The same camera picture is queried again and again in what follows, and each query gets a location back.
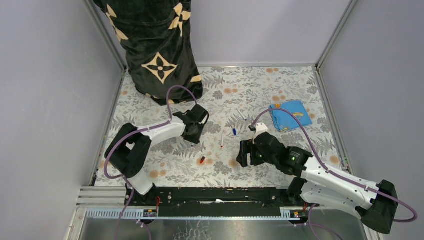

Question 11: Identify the slotted cable duct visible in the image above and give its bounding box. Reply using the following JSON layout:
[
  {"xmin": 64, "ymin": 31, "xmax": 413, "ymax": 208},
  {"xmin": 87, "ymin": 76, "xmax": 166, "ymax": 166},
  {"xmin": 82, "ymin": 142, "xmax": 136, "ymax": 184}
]
[{"xmin": 86, "ymin": 206, "xmax": 309, "ymax": 221}]

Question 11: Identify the black gold patterned robe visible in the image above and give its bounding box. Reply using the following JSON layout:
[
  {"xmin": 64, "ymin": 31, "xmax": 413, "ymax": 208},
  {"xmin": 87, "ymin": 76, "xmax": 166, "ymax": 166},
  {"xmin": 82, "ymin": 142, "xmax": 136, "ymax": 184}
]
[{"xmin": 94, "ymin": 0, "xmax": 204, "ymax": 106}]

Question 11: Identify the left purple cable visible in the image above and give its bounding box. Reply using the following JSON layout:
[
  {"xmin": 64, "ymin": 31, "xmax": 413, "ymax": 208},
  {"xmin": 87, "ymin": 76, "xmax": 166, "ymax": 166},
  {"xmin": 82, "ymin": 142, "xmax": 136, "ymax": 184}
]
[{"xmin": 103, "ymin": 85, "xmax": 198, "ymax": 240}]

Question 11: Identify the floral table mat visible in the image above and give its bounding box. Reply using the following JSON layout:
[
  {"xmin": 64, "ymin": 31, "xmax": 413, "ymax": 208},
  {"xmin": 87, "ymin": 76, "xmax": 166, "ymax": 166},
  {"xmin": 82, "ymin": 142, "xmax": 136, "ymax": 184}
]
[{"xmin": 96, "ymin": 66, "xmax": 345, "ymax": 188}]

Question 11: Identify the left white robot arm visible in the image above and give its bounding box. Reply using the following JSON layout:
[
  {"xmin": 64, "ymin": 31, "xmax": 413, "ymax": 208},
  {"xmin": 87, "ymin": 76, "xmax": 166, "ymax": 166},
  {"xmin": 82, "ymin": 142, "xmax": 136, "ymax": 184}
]
[{"xmin": 104, "ymin": 104, "xmax": 210, "ymax": 206}]

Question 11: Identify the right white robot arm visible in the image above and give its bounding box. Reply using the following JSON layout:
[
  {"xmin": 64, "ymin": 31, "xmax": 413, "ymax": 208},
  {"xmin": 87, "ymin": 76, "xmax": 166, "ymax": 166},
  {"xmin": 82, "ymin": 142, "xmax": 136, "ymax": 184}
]
[{"xmin": 236, "ymin": 132, "xmax": 398, "ymax": 235}]

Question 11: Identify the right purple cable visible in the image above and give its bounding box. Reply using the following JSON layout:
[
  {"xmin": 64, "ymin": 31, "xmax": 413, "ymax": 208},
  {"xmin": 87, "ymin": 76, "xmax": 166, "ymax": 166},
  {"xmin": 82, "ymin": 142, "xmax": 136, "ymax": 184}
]
[{"xmin": 251, "ymin": 107, "xmax": 419, "ymax": 240}]

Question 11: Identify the white pen black tip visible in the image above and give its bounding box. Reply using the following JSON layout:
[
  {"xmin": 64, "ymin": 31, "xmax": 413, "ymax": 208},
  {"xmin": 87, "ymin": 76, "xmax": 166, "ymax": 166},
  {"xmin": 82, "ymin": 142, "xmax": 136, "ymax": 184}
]
[{"xmin": 237, "ymin": 109, "xmax": 248, "ymax": 121}]

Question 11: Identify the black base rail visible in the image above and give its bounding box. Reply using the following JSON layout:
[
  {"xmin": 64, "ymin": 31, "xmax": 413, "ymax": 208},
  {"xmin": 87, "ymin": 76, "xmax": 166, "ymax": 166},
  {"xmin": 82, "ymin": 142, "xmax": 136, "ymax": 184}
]
[{"xmin": 124, "ymin": 187, "xmax": 305, "ymax": 210}]

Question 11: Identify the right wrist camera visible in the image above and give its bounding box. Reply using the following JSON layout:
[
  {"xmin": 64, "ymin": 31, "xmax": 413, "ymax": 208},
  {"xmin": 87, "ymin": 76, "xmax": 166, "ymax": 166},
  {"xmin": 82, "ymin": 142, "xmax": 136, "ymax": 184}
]
[{"xmin": 248, "ymin": 122, "xmax": 268, "ymax": 140}]

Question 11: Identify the blue folded cloth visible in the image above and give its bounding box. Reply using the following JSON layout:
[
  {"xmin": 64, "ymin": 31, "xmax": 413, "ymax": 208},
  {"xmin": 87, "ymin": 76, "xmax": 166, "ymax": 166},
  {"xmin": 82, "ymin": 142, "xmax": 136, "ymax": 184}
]
[{"xmin": 268, "ymin": 100, "xmax": 313, "ymax": 132}]

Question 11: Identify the white pen red tip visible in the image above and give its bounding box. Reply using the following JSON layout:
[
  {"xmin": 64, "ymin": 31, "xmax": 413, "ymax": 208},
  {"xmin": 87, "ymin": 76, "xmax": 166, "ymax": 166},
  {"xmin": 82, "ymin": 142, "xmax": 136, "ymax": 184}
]
[{"xmin": 220, "ymin": 131, "xmax": 225, "ymax": 148}]

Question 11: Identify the purple cable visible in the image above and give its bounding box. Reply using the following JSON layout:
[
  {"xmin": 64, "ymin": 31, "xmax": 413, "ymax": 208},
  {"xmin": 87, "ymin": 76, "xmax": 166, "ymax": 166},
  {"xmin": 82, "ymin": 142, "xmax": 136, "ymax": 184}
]
[
  {"xmin": 251, "ymin": 107, "xmax": 419, "ymax": 240},
  {"xmin": 103, "ymin": 85, "xmax": 198, "ymax": 240}
]

